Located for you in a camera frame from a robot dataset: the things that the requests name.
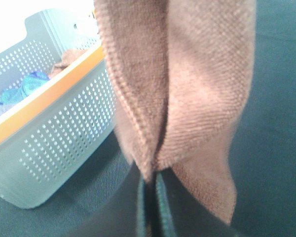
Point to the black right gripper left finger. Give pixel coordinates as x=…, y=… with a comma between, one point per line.
x=142, y=216

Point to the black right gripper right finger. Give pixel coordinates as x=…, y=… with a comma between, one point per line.
x=165, y=215

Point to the brown towel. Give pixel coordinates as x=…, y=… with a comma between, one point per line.
x=181, y=71
x=67, y=58

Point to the brown towel in basket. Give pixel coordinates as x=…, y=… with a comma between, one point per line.
x=67, y=58

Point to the black table cloth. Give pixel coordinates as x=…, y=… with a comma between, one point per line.
x=262, y=156

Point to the grey perforated laundry basket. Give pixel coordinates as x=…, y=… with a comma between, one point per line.
x=46, y=137

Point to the blue cloth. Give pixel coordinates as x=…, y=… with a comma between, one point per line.
x=30, y=83

